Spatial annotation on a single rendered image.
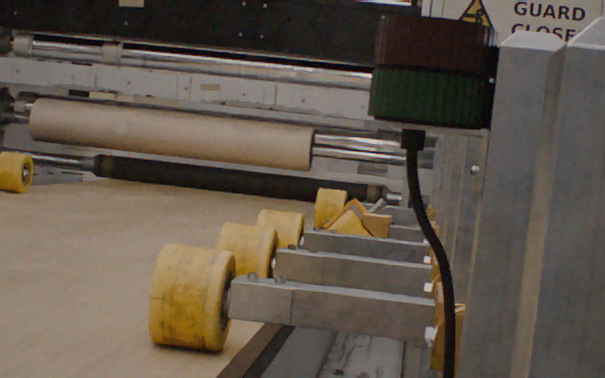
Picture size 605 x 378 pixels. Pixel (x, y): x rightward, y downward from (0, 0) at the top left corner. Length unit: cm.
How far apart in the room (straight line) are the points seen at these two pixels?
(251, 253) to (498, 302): 56
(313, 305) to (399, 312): 7
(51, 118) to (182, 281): 222
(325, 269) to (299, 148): 179
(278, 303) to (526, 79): 36
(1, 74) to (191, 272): 229
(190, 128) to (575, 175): 265
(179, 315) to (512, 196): 37
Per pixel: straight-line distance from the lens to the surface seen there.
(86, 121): 296
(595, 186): 25
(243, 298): 81
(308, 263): 105
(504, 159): 50
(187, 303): 80
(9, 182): 219
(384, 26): 51
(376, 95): 50
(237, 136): 286
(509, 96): 50
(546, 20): 282
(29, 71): 303
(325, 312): 81
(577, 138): 25
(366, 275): 105
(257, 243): 104
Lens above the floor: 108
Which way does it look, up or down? 3 degrees down
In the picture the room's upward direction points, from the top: 6 degrees clockwise
